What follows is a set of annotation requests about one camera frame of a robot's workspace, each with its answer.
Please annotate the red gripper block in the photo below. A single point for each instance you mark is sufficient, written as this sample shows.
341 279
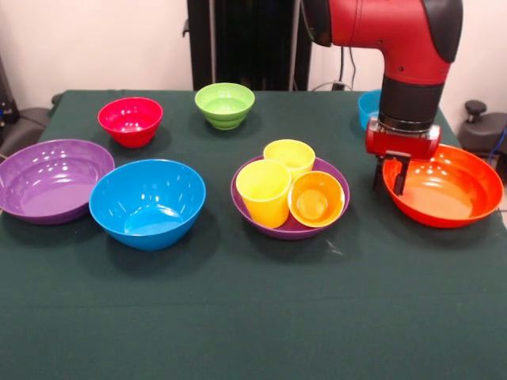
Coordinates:
404 144

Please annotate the orange large bowl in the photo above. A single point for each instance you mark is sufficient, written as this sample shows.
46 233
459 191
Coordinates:
447 198

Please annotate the orange stepped cup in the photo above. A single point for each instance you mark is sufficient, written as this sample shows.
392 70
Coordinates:
317 200

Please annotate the yellow stepped cup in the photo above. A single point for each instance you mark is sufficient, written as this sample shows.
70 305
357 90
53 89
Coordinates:
289 154

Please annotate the yellow smooth cup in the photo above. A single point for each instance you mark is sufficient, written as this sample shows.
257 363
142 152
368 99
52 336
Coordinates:
265 198

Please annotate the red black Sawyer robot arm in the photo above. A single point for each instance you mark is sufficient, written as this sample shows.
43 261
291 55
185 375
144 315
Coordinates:
396 31

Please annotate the blue small bowl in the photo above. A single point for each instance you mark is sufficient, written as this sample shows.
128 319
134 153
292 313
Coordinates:
368 111

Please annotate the green small bowl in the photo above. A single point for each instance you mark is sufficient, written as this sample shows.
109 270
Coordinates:
223 103

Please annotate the dark green tablecloth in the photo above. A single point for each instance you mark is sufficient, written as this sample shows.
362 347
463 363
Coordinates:
253 308

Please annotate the black column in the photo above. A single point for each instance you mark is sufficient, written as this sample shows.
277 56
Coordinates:
245 47

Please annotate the blue large bowl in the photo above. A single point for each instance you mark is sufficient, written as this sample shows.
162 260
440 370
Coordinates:
146 229

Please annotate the pink-red small bowl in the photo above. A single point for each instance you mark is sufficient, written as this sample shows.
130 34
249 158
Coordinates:
130 130

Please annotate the black equipment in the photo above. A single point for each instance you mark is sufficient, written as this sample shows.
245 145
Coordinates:
6 99

